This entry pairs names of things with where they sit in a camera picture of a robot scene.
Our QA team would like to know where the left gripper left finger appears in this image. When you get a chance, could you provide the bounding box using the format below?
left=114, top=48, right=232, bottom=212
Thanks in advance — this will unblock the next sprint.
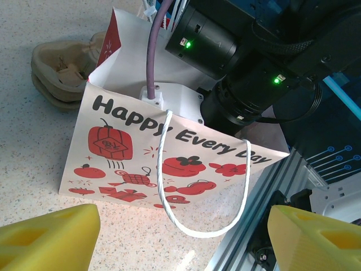
left=0, top=203, right=101, bottom=271

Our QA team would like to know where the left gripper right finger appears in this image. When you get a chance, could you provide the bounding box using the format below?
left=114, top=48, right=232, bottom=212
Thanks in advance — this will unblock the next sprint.
left=267, top=204, right=361, bottom=271

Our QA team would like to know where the printed white paper bag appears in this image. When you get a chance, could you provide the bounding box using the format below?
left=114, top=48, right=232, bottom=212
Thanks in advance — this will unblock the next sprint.
left=58, top=7, right=290, bottom=239

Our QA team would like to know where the blue printed side panel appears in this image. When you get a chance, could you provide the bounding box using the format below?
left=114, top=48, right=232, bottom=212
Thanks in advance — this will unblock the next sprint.
left=290, top=70, right=361, bottom=187

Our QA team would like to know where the blue table edge strip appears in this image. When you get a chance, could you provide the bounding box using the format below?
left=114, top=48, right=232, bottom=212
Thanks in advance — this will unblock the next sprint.
left=323, top=75, right=361, bottom=121

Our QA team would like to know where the stack of pulp cup carriers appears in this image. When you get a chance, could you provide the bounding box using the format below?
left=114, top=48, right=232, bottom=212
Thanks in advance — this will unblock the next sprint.
left=30, top=31, right=107, bottom=111

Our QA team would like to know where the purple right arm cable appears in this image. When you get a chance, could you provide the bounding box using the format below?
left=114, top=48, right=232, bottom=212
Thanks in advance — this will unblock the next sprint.
left=146, top=0, right=173, bottom=100

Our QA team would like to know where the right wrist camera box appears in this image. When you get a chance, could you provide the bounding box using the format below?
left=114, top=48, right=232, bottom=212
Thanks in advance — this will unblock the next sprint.
left=140, top=83, right=204, bottom=125

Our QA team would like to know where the aluminium mounting rail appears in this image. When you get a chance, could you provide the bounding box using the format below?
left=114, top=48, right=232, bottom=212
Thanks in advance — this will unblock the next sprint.
left=205, top=148, right=322, bottom=271

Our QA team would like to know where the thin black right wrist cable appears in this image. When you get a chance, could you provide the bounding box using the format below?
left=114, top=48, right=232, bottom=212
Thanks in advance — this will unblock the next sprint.
left=255, top=81, right=324, bottom=125

